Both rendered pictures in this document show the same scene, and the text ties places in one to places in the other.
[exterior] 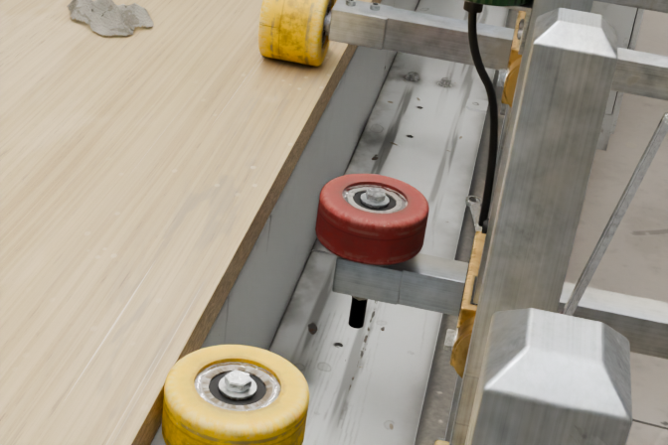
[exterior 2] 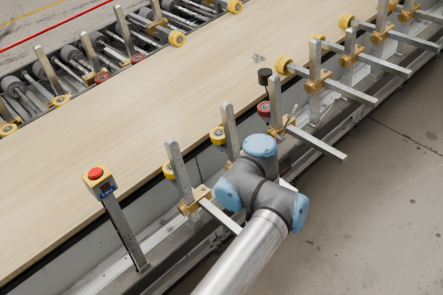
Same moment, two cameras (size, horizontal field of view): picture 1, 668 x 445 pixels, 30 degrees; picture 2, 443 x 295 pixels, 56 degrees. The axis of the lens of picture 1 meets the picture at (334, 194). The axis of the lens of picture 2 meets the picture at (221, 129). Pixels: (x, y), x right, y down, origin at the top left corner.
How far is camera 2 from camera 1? 1.23 m
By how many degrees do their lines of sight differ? 41
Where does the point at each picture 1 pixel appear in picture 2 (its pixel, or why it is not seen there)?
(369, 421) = not seen: hidden behind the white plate
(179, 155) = (244, 92)
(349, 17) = (289, 67)
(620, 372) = (171, 144)
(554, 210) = (226, 123)
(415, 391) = not seen: hidden behind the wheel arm
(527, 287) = (227, 131)
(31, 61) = (238, 68)
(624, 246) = not seen: outside the picture
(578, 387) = (167, 144)
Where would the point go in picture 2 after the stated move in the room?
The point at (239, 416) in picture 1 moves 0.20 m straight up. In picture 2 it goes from (215, 136) to (207, 99)
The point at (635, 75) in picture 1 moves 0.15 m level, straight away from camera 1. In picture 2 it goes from (333, 87) to (357, 72)
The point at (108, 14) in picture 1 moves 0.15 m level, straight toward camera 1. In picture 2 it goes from (256, 58) to (243, 75)
